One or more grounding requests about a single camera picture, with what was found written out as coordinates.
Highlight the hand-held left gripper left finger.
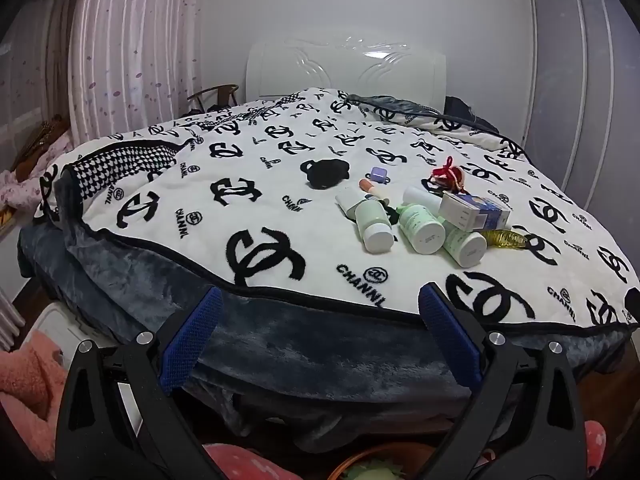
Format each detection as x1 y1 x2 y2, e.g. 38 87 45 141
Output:
55 287 236 480

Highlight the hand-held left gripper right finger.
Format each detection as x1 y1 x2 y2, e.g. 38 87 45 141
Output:
419 282 586 480

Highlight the green bottle with white cap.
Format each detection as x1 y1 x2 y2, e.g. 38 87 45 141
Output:
354 199 395 254
440 222 488 267
397 203 446 254

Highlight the white and blue box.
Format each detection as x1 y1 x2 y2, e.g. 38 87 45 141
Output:
439 192 512 232

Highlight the orange round waste bin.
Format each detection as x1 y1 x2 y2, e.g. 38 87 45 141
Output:
327 445 441 480

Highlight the white plastic bottle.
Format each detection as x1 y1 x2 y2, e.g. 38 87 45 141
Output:
402 185 443 211

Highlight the white cosmetic tube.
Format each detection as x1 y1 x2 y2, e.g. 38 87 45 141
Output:
335 186 363 218

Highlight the white black printed blanket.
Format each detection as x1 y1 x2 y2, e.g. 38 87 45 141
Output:
32 87 640 333

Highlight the grey-blue plush blanket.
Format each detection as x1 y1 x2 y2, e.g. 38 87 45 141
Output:
17 170 640 453

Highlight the pink slipper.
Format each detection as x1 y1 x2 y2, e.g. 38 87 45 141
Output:
202 442 293 480
582 420 607 480

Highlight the white plastic storage box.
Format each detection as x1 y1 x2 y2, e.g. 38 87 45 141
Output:
27 305 146 441

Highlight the red ribbon ornament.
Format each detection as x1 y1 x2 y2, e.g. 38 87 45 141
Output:
430 156 471 195

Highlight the pink fluffy towel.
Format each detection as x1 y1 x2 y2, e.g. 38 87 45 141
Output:
0 332 68 463

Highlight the black hair scrunchie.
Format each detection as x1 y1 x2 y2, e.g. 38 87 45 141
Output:
300 157 350 191

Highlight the printed pillow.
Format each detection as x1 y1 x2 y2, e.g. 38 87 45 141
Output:
347 92 526 158

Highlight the pink floral cloth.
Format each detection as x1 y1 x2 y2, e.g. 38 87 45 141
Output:
0 169 46 211

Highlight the dark clothing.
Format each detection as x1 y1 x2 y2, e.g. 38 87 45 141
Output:
442 95 501 133

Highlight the dark wooden chair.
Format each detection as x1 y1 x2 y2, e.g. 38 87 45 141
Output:
187 84 241 113

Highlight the brown wooden furniture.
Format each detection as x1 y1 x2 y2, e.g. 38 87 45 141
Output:
10 115 71 173

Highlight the grey sliding-door wardrobe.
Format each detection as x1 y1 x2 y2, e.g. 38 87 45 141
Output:
522 0 640 211

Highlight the pink patterned curtain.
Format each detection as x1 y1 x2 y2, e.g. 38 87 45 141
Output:
67 0 211 146

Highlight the white glossy headboard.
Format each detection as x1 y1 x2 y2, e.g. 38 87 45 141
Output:
245 37 447 111

